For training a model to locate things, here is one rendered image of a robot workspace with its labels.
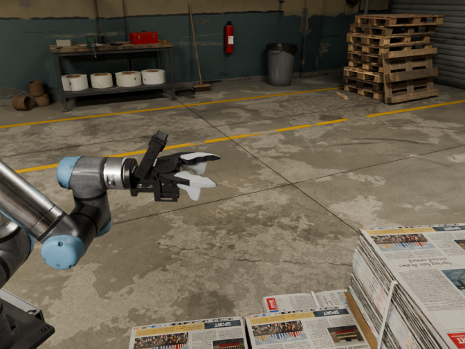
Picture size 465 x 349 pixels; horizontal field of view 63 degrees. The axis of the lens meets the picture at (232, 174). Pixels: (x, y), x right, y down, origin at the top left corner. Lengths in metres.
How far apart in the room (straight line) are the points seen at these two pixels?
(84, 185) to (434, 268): 0.77
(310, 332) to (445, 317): 0.35
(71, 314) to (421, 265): 1.90
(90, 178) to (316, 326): 0.66
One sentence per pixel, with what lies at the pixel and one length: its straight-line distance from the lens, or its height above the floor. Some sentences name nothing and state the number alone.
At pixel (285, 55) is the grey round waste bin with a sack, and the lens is 7.49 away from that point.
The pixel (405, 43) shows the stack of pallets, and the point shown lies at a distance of 7.24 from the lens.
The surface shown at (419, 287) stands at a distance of 0.85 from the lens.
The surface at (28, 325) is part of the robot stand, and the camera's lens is 1.17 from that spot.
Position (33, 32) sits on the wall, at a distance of 6.94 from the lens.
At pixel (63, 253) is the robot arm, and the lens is 0.82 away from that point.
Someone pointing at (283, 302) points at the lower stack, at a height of 0.60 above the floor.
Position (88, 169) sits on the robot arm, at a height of 1.24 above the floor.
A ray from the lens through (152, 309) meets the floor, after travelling 2.29.
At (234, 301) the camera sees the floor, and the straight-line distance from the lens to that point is 2.29.
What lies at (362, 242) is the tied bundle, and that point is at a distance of 0.99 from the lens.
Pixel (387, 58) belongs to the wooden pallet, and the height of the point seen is 0.70.
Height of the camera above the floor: 1.58
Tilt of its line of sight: 25 degrees down
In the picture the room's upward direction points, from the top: straight up
